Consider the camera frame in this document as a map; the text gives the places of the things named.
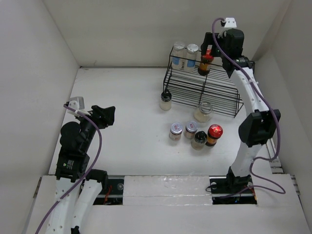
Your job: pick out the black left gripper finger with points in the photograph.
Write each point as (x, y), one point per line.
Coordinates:
(98, 111)
(109, 115)

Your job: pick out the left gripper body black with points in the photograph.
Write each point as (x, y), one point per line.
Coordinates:
(89, 127)

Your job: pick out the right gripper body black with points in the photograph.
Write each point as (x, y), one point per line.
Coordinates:
(221, 40)

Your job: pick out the tall jar blue label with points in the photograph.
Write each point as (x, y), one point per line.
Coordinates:
(177, 54)
(190, 57)

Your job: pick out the red lid dark sauce jar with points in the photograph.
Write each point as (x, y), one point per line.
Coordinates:
(205, 63)

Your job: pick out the black cap white powder bottle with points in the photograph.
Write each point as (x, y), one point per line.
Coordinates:
(165, 100)

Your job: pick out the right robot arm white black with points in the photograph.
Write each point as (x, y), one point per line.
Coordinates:
(261, 121)

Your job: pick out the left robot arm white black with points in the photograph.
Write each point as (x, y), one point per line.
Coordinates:
(77, 182)

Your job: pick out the silver lid jar left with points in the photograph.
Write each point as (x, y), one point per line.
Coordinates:
(176, 130)

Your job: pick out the silver lid jar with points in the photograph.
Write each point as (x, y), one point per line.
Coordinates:
(190, 129)
(176, 130)

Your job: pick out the open clear glass jar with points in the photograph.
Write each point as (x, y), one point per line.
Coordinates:
(203, 113)

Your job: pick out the silver lid jar right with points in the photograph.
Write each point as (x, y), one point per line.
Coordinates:
(190, 129)

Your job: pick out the red lid sauce jar front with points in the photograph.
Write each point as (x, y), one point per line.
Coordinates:
(214, 133)

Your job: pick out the black cap spice bottle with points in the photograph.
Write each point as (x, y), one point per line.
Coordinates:
(199, 140)

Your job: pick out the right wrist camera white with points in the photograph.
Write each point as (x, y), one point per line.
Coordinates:
(228, 23)

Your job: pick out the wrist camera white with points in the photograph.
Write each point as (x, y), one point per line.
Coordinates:
(228, 23)
(76, 103)

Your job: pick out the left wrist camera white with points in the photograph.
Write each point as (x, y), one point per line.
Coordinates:
(76, 103)

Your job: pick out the black wire rack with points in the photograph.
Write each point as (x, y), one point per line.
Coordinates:
(191, 88)

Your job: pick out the right side metal rail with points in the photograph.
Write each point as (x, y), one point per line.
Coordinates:
(275, 164)

